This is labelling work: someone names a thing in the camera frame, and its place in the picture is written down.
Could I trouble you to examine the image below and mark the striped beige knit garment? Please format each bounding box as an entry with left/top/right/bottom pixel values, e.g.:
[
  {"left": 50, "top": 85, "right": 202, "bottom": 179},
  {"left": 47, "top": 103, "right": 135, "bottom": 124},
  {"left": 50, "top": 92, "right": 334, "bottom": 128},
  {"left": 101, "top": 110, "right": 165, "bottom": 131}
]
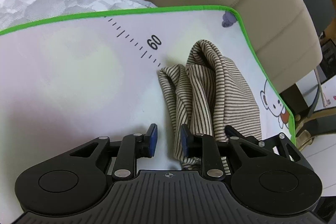
[{"left": 158, "top": 40, "right": 262, "bottom": 170}]

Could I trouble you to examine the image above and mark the tan office chair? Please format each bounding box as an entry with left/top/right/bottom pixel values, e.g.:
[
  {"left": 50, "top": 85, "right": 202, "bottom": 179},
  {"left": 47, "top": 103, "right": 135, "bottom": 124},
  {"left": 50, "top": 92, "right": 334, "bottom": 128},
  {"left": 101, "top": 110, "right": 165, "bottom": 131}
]
[{"left": 291, "top": 77, "right": 336, "bottom": 151}]

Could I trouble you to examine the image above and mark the white desk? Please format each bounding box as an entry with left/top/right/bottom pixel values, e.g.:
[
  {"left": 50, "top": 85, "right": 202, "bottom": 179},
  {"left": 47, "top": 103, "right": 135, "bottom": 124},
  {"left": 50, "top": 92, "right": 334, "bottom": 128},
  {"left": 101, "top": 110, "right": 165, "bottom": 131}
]
[{"left": 281, "top": 67, "right": 335, "bottom": 196}]

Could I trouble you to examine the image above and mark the cartoon play mat green border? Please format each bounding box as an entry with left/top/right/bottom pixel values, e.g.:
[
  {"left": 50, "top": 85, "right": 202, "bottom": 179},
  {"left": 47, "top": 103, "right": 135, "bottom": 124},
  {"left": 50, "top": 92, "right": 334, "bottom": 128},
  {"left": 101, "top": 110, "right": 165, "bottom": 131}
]
[{"left": 1, "top": 6, "right": 294, "bottom": 223}]

